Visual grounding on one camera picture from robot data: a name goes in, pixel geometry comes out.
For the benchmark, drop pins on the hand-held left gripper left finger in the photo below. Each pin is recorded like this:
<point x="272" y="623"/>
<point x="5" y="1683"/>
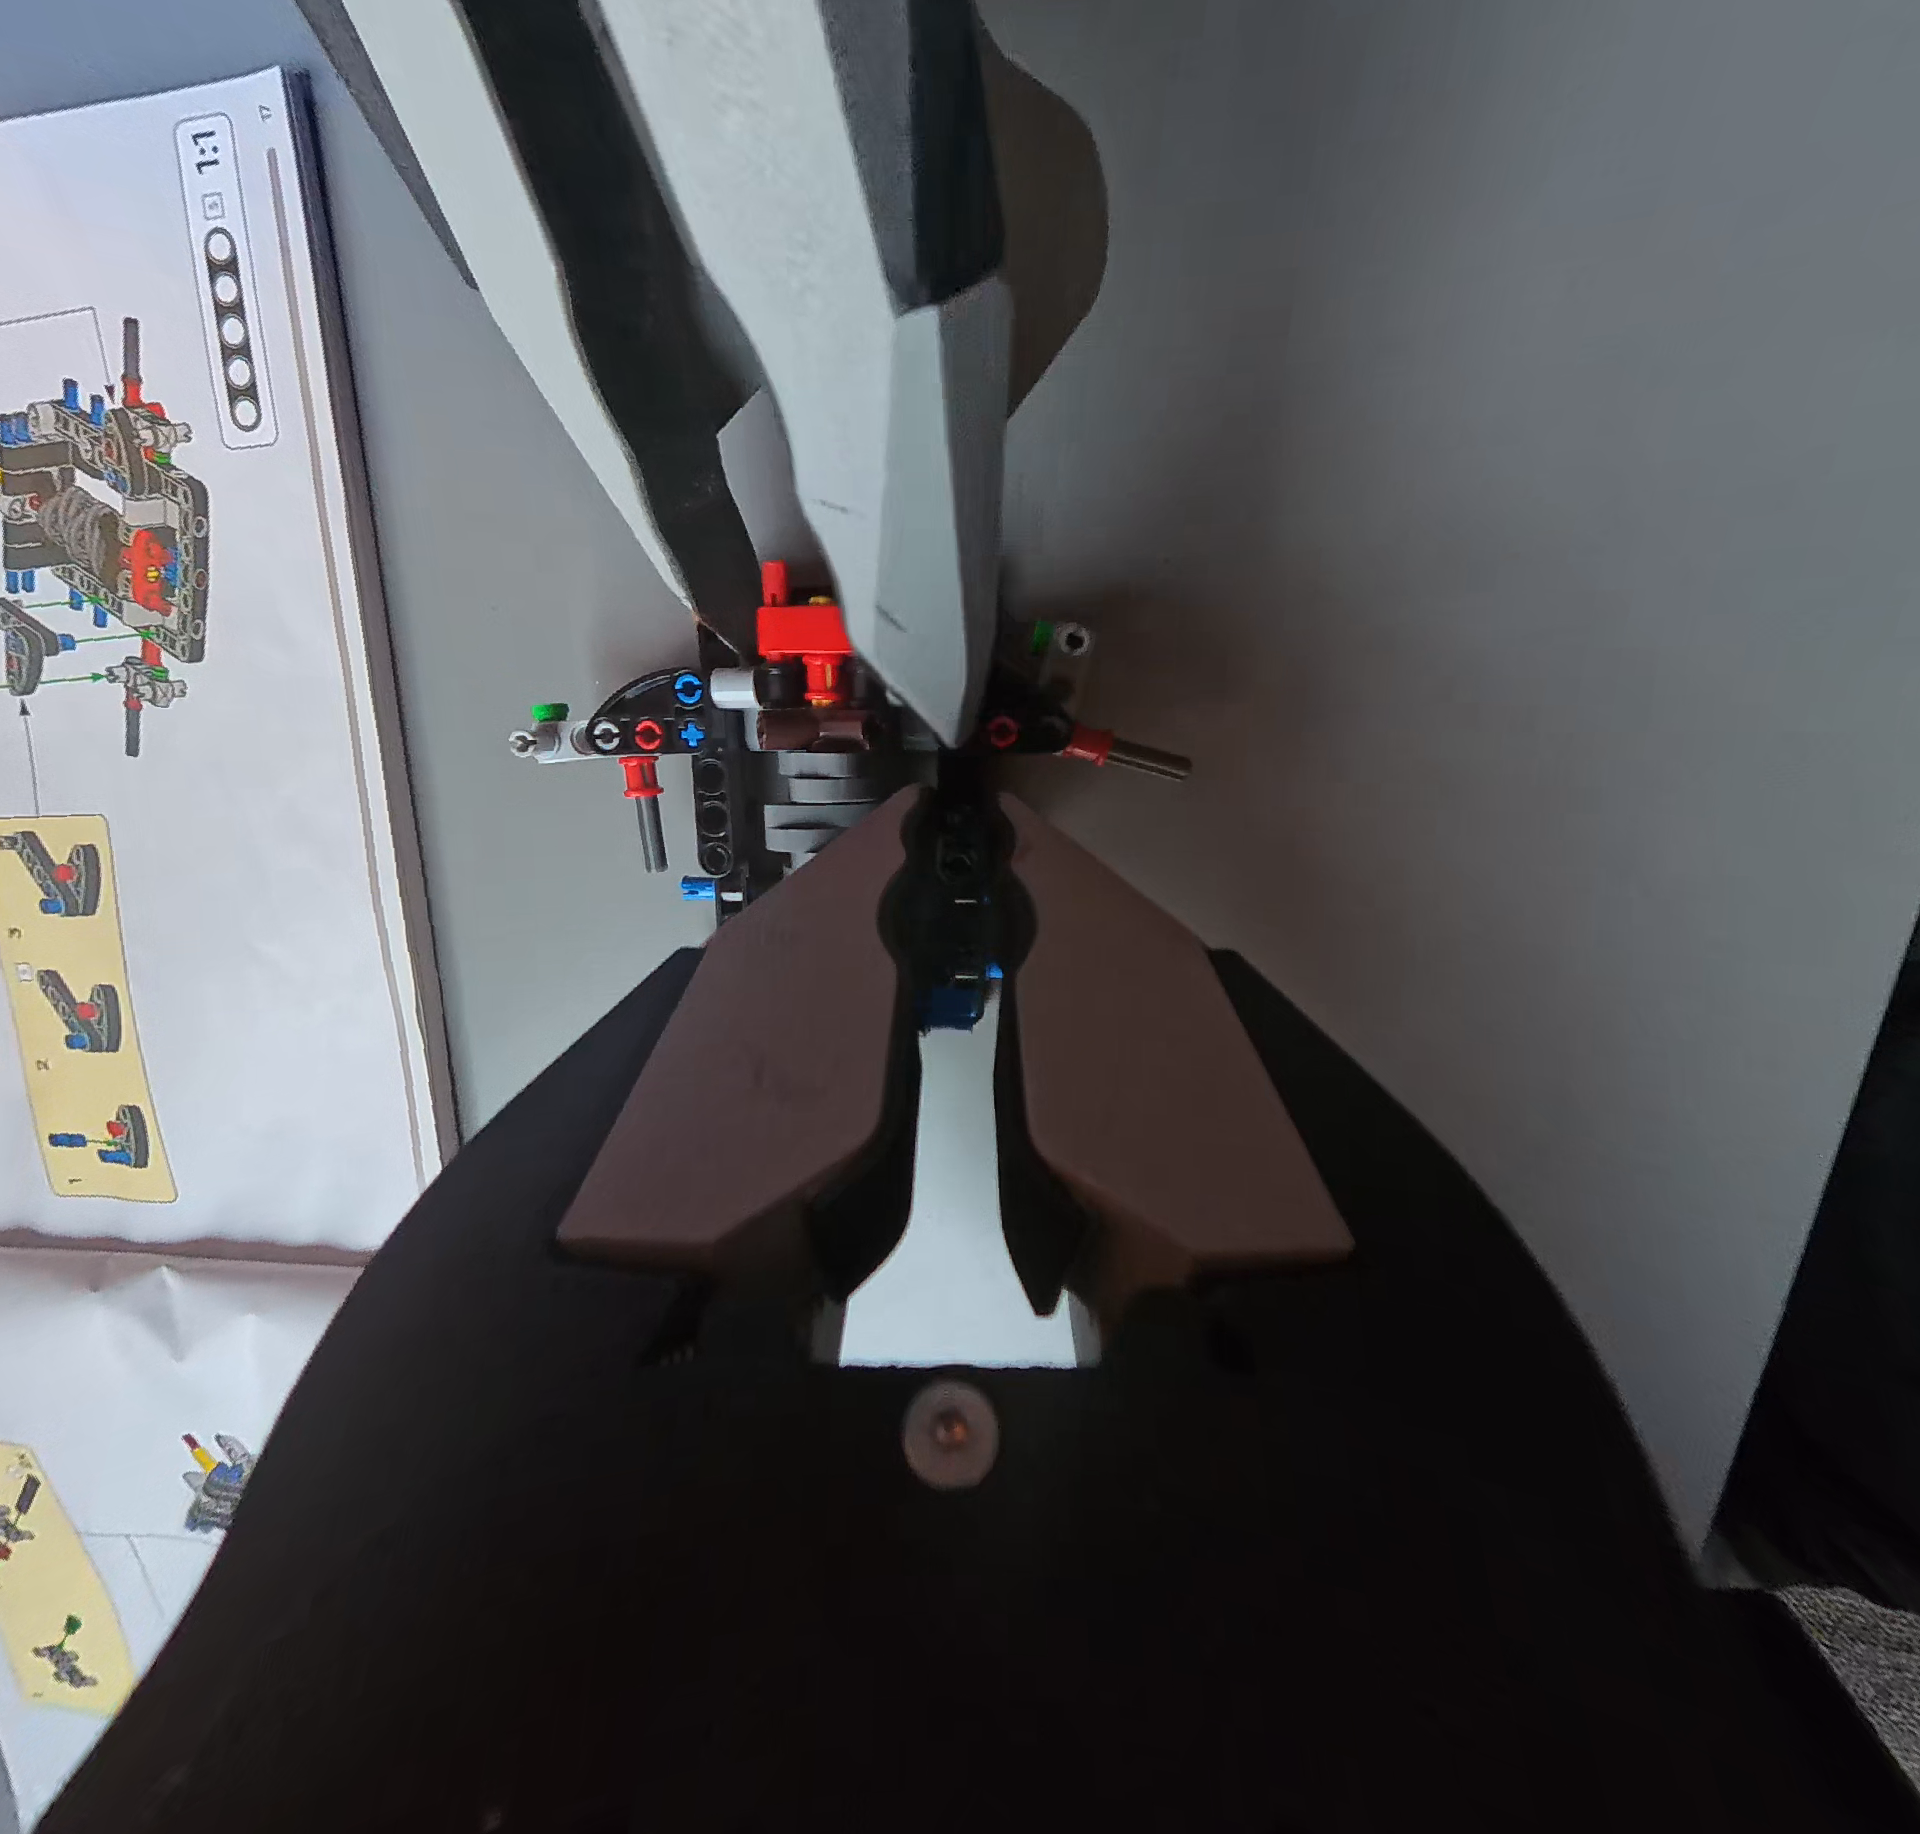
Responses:
<point x="751" y="1085"/>

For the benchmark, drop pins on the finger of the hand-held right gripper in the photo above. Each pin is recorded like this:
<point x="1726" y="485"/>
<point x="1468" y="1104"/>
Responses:
<point x="405" y="94"/>
<point x="930" y="515"/>

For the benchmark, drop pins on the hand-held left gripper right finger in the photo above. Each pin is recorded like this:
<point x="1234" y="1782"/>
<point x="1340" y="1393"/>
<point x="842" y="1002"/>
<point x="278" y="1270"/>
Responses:
<point x="1154" y="1085"/>

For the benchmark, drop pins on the black frame lego assembly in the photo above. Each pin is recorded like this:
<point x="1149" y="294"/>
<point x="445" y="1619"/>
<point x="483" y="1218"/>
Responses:
<point x="795" y="634"/>

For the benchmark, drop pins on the open lego instruction booklet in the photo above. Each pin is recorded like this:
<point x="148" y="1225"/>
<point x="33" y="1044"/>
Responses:
<point x="300" y="665"/>

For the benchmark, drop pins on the person's right hand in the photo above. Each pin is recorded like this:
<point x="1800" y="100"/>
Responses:
<point x="1058" y="214"/>

